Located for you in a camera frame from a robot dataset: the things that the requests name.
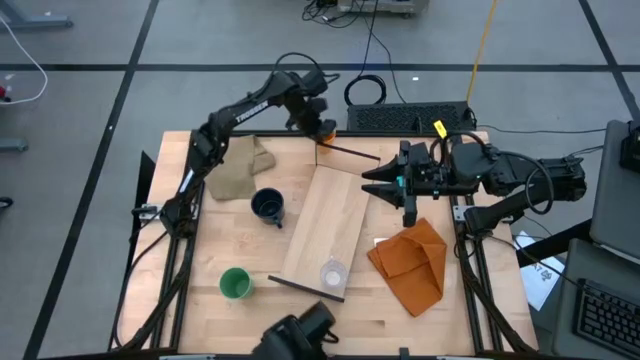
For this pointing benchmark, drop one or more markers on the grey desk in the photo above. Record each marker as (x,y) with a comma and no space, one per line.
(615,200)
(600,260)

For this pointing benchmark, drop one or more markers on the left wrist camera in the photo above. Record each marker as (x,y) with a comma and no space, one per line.
(316,82)

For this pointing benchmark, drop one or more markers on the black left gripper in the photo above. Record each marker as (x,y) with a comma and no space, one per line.
(305,107)

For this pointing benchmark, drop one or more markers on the black computer case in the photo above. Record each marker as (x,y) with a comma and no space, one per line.
(405,117)

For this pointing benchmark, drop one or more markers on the grey desk foot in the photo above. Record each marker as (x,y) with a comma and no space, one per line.
(35,21)

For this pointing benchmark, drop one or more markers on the black keyboard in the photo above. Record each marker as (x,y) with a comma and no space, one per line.
(607,317)

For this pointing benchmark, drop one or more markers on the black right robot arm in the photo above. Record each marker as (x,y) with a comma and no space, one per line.
(540,180)

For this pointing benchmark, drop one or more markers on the beige cloth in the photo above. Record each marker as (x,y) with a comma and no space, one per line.
(235,170)

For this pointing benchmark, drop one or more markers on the dark blue ceramic mug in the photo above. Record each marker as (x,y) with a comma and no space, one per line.
(267,206)

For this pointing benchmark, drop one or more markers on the orange cloth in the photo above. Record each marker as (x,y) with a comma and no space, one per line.
(410,265)

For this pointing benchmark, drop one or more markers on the white paper sheet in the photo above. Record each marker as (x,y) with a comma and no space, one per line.
(542,280)

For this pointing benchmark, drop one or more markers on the grey desk top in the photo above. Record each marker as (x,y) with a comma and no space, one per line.
(615,200)

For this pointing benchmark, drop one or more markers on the clear glass mug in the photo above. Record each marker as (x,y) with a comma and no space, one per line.
(333,274)

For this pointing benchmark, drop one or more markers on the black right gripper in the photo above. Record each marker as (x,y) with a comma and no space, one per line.
(425,175)

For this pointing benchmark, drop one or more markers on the green plastic cup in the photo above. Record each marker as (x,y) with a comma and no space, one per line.
(236,284)

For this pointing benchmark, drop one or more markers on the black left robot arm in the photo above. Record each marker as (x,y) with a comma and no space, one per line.
(250,110)

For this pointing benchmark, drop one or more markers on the black aluminium rig frame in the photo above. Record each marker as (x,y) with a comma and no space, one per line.
(240,133)

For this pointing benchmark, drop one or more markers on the grey equipment cart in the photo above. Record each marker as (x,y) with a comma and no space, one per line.
(380,6)

